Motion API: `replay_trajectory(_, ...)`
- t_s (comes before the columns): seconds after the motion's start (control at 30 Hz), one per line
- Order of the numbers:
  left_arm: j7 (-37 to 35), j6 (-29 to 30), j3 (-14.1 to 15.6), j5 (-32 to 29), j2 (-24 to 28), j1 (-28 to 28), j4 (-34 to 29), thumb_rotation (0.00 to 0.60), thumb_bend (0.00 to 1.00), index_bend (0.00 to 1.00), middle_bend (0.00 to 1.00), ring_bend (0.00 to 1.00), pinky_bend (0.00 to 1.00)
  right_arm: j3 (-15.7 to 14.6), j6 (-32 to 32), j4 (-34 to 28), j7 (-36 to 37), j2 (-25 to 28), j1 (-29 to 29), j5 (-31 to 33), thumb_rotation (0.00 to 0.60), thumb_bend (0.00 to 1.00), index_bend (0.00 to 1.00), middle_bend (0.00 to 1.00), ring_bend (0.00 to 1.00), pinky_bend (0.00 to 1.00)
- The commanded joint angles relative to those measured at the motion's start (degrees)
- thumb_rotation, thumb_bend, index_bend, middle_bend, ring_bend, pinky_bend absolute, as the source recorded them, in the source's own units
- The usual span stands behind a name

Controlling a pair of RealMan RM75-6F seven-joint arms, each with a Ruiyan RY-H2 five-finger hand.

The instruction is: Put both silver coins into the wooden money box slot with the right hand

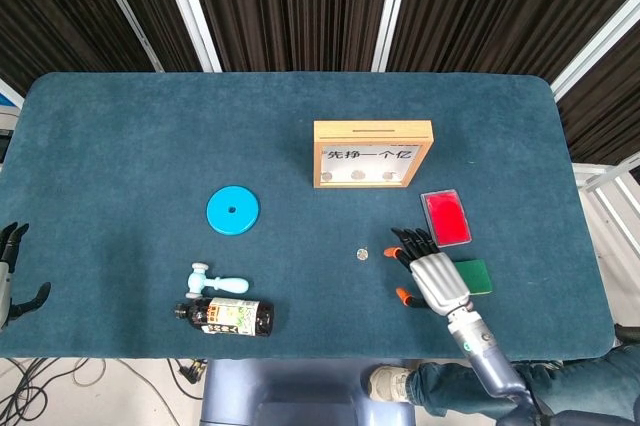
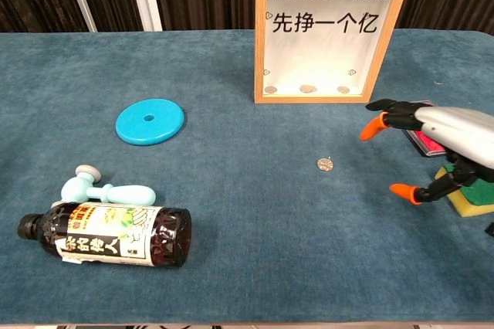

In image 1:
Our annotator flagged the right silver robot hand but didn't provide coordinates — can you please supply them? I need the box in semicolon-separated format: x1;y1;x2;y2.
382;227;474;317

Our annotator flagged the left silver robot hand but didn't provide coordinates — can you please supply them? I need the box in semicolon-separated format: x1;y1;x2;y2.
0;222;52;331

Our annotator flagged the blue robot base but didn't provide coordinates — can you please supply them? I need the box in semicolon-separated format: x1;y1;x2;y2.
199;358;417;426

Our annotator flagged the green yellow sponge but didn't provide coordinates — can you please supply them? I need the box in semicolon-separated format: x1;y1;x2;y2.
452;259;495;296

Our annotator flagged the red stamp pad box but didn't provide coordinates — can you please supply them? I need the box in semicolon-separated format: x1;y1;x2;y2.
420;189;473;249

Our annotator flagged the person's leg in jeans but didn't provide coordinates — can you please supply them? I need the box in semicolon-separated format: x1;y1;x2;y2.
409;345;640;426

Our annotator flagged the white sneaker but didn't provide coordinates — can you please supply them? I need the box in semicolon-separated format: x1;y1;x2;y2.
368;365;416;405

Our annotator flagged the teal table cloth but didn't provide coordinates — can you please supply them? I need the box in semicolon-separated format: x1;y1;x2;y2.
0;71;616;361

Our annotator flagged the white blue sign board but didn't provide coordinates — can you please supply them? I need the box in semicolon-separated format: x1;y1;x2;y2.
0;78;25;115

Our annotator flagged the black power plug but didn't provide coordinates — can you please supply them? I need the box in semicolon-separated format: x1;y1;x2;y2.
177;359;209;385

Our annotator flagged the blue disc with hole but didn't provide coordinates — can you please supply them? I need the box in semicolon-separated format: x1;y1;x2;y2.
205;185;262;236

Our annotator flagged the brown tea bottle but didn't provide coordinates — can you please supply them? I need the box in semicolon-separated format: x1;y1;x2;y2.
174;297;276;338

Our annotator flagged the light blue toy hammer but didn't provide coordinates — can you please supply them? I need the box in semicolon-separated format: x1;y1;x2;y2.
184;262;250;300

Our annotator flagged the black pleated curtain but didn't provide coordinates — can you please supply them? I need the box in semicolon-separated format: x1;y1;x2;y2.
0;0;640;167

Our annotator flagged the black floor cable tangle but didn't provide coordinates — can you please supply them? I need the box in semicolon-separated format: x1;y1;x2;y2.
0;357;109;426

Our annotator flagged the wooden coin box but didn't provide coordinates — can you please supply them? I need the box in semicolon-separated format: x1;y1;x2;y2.
313;119;435;190

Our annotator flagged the white aluminium frame rack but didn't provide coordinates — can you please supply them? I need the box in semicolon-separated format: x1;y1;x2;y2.
571;153;640;267

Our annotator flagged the wide white frame post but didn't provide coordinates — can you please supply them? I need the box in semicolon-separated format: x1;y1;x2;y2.
549;0;640;100
370;0;412;73
154;0;223;73

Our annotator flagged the thin white frame post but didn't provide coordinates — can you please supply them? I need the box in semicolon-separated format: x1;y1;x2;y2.
84;0;165;73

